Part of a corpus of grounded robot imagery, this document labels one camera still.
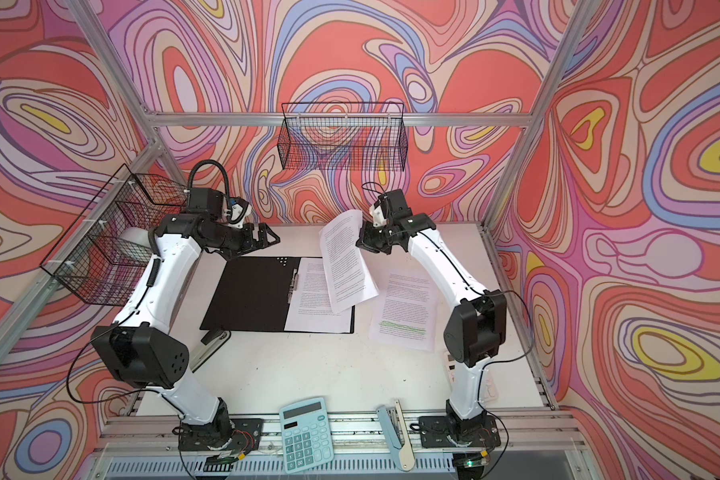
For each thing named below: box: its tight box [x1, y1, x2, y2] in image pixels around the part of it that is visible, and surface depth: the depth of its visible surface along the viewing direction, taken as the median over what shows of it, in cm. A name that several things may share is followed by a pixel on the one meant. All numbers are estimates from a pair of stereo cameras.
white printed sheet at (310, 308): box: [284, 257, 352, 333], surface depth 98 cm
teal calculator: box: [279, 397, 334, 474], surface depth 73 cm
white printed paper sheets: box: [369, 272, 439, 352], surface depth 97 cm
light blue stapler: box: [376, 399, 416, 472], surface depth 72 cm
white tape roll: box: [120, 227, 151, 247], surface depth 75 cm
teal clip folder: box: [199, 256, 356, 334], surface depth 101 cm
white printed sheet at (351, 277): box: [319, 209, 379, 315], surface depth 90 cm
